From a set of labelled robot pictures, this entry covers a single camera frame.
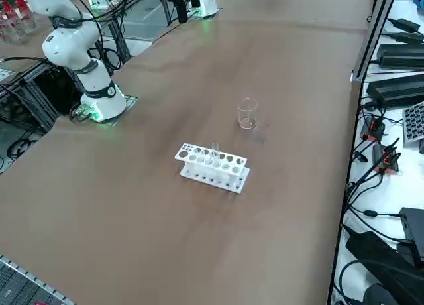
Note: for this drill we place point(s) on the orange black device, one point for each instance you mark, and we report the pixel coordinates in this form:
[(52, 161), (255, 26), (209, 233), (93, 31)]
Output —
[(386, 160), (372, 126)]

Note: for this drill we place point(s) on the slim black power adapter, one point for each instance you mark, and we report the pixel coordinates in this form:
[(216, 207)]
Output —
[(409, 37)]

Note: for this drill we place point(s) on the white test tube rack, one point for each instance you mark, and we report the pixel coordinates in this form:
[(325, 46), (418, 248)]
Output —
[(189, 172)]

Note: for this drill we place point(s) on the black white checker board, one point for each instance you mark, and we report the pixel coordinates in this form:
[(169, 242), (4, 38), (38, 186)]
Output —
[(415, 122)]

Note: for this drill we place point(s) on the aluminium frame post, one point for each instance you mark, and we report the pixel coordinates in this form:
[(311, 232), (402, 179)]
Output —
[(371, 33)]

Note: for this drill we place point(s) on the clear glass test tube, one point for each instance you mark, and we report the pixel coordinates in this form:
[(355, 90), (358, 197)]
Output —
[(215, 152)]

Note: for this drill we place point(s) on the aluminium rail with grid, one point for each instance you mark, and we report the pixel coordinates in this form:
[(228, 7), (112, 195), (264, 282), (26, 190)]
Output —
[(20, 278)]

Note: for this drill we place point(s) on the black box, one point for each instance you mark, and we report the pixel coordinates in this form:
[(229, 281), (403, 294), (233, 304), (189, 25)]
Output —
[(414, 225)]

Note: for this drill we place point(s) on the large black power brick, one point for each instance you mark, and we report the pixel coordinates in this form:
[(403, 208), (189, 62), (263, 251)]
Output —
[(381, 265)]

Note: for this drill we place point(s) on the clear acrylic box red items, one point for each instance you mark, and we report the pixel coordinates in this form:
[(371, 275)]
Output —
[(16, 23)]

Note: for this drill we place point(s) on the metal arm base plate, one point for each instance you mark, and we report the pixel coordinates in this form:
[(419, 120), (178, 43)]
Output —
[(132, 101), (212, 16)]

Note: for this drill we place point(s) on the black metal frame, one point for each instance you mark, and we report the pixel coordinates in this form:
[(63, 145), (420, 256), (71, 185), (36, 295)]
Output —
[(36, 86)]

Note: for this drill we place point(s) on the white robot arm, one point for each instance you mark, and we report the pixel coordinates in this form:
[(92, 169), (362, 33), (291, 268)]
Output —
[(96, 79), (211, 5)]

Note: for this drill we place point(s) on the small clear glass beaker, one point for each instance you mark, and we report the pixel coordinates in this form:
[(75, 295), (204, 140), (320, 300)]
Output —
[(247, 119)]

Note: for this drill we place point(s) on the small black power adapter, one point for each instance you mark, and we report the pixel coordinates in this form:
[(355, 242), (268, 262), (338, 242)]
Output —
[(405, 24)]

